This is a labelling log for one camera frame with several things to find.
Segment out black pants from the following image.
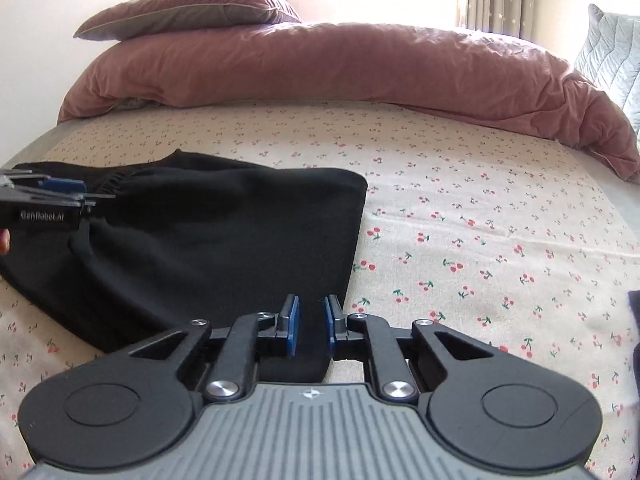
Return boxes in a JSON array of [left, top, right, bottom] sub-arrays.
[[0, 149, 369, 384]]

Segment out pink duvet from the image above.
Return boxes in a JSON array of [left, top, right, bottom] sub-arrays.
[[57, 22, 640, 184]]

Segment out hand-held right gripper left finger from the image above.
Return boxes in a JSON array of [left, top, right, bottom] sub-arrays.
[[128, 294, 301, 404]]

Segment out cherry print bed sheet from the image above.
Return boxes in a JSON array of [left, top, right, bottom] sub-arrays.
[[0, 100, 640, 480]]

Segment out pink and grey pillow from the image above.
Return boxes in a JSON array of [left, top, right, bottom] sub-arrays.
[[74, 0, 304, 41]]

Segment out grey quilted cushion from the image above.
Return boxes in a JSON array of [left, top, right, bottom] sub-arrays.
[[572, 4, 640, 136]]

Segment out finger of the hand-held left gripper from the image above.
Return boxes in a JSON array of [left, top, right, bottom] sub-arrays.
[[0, 170, 86, 196], [45, 190, 117, 207]]

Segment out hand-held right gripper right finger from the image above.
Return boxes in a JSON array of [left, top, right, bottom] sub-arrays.
[[324, 294, 505, 404]]

